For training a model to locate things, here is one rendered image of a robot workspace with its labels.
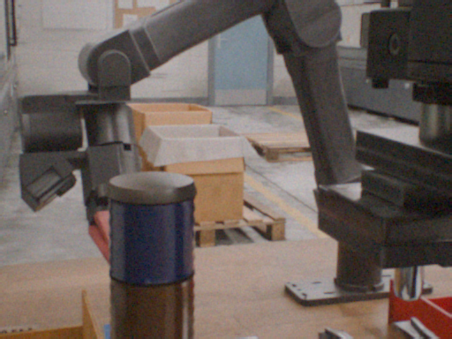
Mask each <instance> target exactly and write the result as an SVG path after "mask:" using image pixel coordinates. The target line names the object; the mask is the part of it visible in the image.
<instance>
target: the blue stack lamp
mask: <svg viewBox="0 0 452 339"><path fill-rule="evenodd" d="M195 198H196V196H194V197H192V198H191V199H188V200H182V201H179V202H174V203H158V204H142V203H126V202H123V201H119V200H113V199H111V198H110V197H108V199H109V206H108V210H109V220H108V222H109V263H110V265H109V273H110V274H111V276H113V277H115V278H117V279H118V280H120V281H126V282H129V283H171V282H174V281H178V280H180V279H185V278H186V277H188V276H189V275H192V273H193V272H195V265H194V261H195V258H196V254H195V252H194V249H195V246H196V243H195V240H194V237H195V234H196V230H195V228H194V224H195V222H196V218H195V215H194V213H195V209H196V206H195V203H194V200H195Z"/></svg>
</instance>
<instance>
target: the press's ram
mask: <svg viewBox="0 0 452 339"><path fill-rule="evenodd" d="M425 95H426V87H418V83H413V85H412V96H411V99H412V100H413V101H414V102H421V106H420V119H419V128H400V129H379V130H366V129H357V130H356V140H355V154H354V162H358V163H361V164H362V165H365V166H368V167H370V168H373V169H362V173H361V183H350V184H338V185H320V186H319V211H318V226H317V228H318V230H319V231H322V232H323V233H324V234H326V235H328V236H330V237H331V238H333V239H334V240H335V241H337V242H339V243H341V245H344V246H346V247H347V248H349V249H351V250H352V251H353V252H354V253H356V254H358V255H359V256H360V257H363V258H364V259H366V260H368V261H370V262H371V263H372V264H374V265H375V266H376V267H378V268H381V269H394V270H395V272H394V284H393V288H394V292H395V295H396V296H397V297H398V298H400V299H402V300H404V301H413V300H418V299H420V297H421V295H422V293H423V286H424V276H425V266H432V265H438V266H439V267H452V87H445V93H444V97H441V98H433V97H425Z"/></svg>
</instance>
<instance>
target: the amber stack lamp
mask: <svg viewBox="0 0 452 339"><path fill-rule="evenodd" d="M194 276H195V272H193V273H192V275H189V276H188V277H186V278H185V279H180V280H178V281H174V282H162V283H132V282H126V281H120V280H118V279H117V278H115V277H113V276H111V274H110V273H109V278H110V282H109V289H110V296H109V301H110V309H109V314H110V318H109V325H110V331H109V337H110V339H194V335H195V327H194V323H195V316H194V312H195V304H194V299H195V292H194V288H195V280H194Z"/></svg>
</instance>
